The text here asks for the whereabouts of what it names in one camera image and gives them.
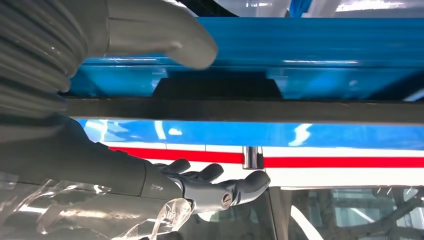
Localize blue metal shelf rack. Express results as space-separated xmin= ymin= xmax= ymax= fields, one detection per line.
xmin=67 ymin=16 xmax=424 ymax=152

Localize chrome metal pole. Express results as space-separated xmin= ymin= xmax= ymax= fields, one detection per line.
xmin=242 ymin=145 xmax=265 ymax=171

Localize white plastic storage bin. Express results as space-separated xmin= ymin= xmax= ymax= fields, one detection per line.
xmin=213 ymin=0 xmax=290 ymax=18
xmin=303 ymin=0 xmax=424 ymax=18

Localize dark framed glass window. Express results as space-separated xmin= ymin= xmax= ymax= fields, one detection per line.
xmin=195 ymin=186 xmax=424 ymax=240

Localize black angled bracket part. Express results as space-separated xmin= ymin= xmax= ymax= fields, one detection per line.
xmin=177 ymin=0 xmax=239 ymax=18

